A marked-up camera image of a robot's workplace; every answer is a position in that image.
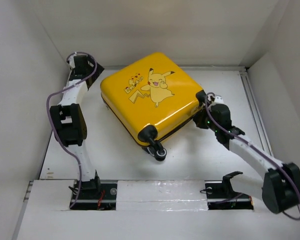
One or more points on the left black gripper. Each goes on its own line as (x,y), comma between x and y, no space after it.
(96,75)

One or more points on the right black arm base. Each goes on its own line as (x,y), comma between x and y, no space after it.
(221,196)

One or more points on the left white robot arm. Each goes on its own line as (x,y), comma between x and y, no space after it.
(68,123)

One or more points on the yellow hard-shell suitcase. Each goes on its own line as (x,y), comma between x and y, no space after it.
(152,98)

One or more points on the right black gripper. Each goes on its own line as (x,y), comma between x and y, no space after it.
(198,118)

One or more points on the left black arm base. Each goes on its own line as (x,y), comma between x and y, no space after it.
(94,196)

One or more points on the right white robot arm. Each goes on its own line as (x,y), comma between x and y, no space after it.
(279,187)

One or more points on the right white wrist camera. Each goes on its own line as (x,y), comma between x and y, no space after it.
(216,99)

